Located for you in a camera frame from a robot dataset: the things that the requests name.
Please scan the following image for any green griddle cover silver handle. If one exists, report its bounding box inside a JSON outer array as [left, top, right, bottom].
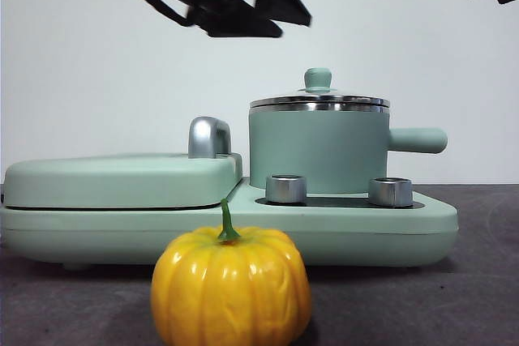
[[2, 116, 245, 211]]

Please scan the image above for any glass lid with green knob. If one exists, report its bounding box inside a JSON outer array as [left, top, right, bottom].
[[248, 67, 392, 107]]

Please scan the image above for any mint green steamer pot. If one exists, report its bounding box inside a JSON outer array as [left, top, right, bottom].
[[248, 101, 448, 195]]

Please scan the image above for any yellow toy pumpkin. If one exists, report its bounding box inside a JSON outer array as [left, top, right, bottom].
[[150, 198, 313, 346]]

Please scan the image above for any silver control knob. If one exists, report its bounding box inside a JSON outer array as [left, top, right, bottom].
[[264, 174, 308, 206], [367, 176, 414, 207]]

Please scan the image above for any mint green breakfast machine base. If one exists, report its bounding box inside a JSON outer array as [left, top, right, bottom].
[[0, 177, 461, 272]]

